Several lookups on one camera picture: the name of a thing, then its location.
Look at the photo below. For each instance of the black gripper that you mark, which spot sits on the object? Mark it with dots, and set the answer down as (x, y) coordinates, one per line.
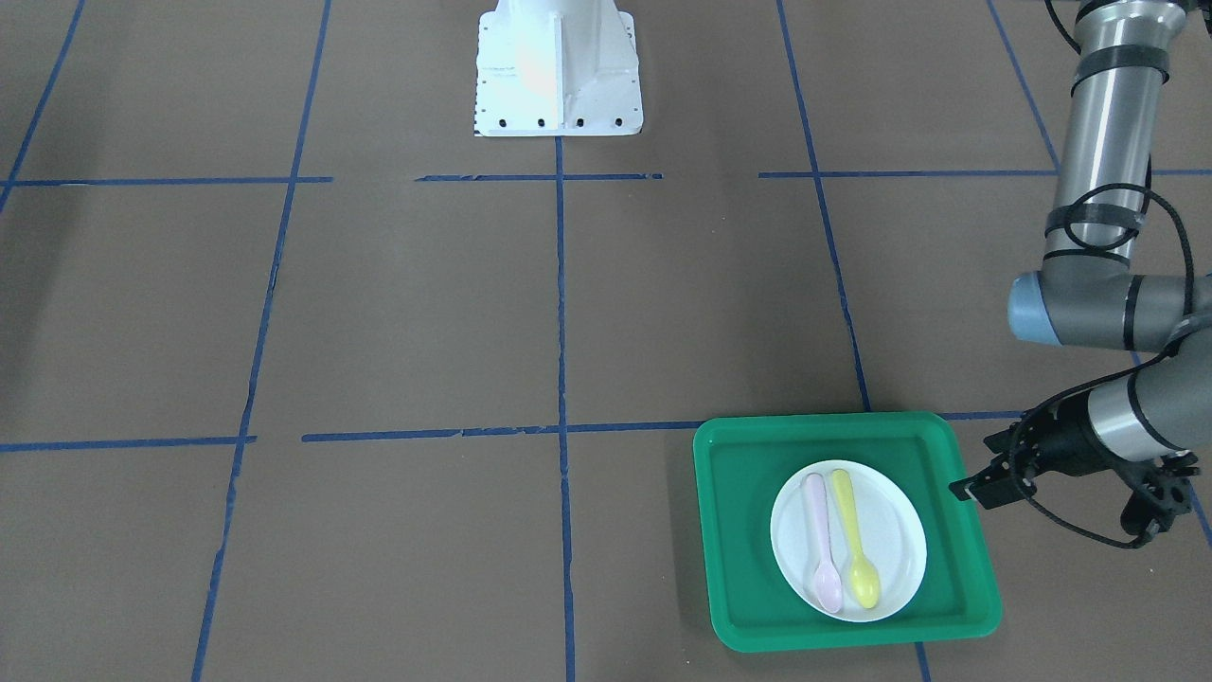
(1061, 440)

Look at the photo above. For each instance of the white round plate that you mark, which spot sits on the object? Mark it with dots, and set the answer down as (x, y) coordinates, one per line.
(893, 538)

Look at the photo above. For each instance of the yellow plastic spoon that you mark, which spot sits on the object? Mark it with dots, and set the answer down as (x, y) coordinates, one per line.
(861, 576)

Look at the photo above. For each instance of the pink plastic spoon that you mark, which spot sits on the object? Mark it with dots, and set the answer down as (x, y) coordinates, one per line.
(825, 579)

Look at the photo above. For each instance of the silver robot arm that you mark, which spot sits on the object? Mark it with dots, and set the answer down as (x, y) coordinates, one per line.
(1117, 273)

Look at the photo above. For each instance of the green plastic tray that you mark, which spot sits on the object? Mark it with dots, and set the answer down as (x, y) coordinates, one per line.
(741, 463)

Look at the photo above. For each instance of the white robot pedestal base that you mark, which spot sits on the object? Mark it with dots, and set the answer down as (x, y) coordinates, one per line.
(557, 68)

